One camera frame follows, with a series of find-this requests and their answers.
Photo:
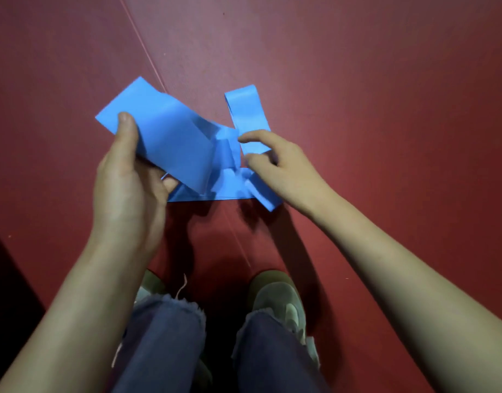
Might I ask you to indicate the person's right hand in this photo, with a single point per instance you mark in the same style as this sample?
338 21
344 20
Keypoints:
296 180

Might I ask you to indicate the person's left hand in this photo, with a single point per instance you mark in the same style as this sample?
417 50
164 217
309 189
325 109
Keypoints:
124 200

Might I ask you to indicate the blue resistance band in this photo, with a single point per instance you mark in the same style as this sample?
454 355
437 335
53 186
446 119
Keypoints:
169 130

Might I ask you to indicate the person's left forearm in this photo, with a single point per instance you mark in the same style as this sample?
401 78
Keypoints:
71 323

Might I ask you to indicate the person's right forearm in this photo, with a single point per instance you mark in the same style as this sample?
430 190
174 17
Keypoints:
431 306

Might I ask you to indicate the person's left shoe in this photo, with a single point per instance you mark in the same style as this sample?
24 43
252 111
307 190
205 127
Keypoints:
150 284

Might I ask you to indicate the person's shoe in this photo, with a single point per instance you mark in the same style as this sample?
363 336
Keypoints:
150 284
281 298

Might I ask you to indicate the person's right shoe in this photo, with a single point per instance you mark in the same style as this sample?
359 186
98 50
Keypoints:
281 298

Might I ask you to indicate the person's left leg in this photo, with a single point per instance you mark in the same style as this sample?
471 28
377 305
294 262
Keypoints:
161 347

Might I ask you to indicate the person's leg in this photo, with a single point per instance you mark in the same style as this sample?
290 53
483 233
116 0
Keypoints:
271 360
161 347

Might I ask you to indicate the person's right leg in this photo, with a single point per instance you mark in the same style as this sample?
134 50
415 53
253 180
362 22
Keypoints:
271 360

